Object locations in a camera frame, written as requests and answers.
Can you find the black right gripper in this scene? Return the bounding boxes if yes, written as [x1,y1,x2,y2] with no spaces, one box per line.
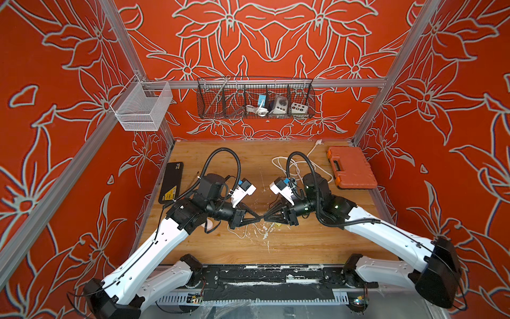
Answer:
[264,197,322,229]

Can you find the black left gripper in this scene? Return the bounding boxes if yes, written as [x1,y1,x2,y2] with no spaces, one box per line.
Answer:
[207,200,262,231]

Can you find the thin white cable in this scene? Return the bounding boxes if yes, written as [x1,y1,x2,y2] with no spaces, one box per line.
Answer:
[228,223,276,240]

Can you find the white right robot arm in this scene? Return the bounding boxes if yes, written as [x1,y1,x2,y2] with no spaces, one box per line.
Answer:
[264,173,462,308]

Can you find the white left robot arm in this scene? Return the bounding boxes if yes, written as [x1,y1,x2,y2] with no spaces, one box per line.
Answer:
[82,174,261,318]

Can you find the black flat tool case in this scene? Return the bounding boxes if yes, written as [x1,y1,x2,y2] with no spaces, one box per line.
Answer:
[158,162,184,205]

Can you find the orange plastic tool case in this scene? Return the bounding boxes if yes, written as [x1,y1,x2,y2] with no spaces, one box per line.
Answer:
[327,146,378,190]

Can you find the white socket cube in basket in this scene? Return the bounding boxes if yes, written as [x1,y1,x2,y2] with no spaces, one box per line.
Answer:
[290,102,309,117]

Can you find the white power strip in basket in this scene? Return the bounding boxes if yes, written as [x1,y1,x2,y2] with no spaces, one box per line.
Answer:
[270,95,288,115]

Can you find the blue box in basket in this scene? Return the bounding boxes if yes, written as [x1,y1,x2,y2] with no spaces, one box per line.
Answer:
[257,94,266,108]

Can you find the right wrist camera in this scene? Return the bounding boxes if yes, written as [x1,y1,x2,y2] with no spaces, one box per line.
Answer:
[270,178,296,205]

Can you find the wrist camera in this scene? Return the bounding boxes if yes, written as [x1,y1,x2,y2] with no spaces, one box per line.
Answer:
[270,178,296,205]
[231,178,256,208]

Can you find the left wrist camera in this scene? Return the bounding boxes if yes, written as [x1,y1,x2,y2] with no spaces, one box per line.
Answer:
[231,178,256,208]

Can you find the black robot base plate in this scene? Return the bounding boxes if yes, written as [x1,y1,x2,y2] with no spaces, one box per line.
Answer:
[179,265,379,302]

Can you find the black wire wall basket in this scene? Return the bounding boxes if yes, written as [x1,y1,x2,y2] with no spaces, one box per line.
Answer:
[197,76,316,120]

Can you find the clear plastic wall bin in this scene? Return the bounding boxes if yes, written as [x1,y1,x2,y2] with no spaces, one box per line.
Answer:
[112,82,173,132]

